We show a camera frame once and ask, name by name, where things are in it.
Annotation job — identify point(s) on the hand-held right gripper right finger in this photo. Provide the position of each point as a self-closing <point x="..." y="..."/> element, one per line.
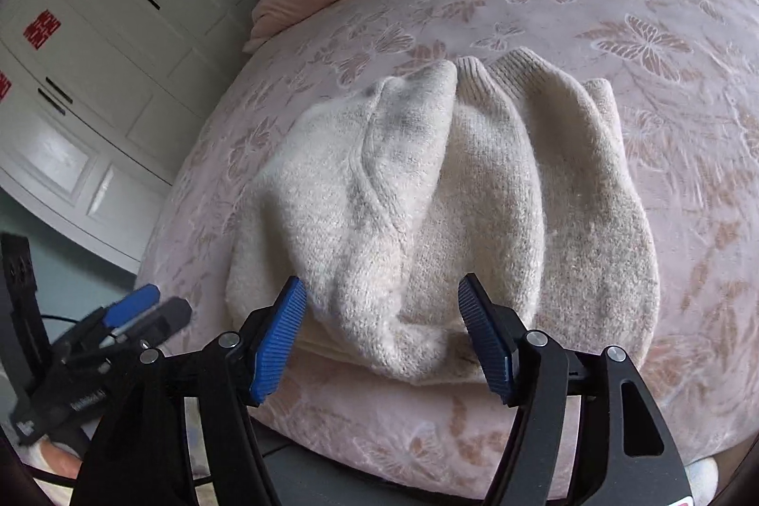
<point x="483" y="340"/>

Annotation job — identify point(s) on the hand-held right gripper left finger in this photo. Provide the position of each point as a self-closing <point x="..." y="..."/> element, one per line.
<point x="278" y="340"/>

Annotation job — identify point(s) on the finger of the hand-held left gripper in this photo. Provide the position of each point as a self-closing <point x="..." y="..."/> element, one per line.
<point x="163" y="321"/>
<point x="133" y="304"/>

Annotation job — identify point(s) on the cream sweater with black hearts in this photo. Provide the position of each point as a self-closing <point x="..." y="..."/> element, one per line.
<point x="415" y="186"/>

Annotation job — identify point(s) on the grey bed footboard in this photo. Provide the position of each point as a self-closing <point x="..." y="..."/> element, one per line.
<point x="379" y="482"/>

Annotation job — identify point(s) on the white wardrobe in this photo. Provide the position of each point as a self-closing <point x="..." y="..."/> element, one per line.
<point x="118" y="85"/>

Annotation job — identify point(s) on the red paper wardrobe decal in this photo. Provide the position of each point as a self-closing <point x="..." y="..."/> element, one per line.
<point x="3" y="86"/>
<point x="41" y="30"/>

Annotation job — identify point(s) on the bed with floral cover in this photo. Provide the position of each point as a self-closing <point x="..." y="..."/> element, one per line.
<point x="593" y="37"/>

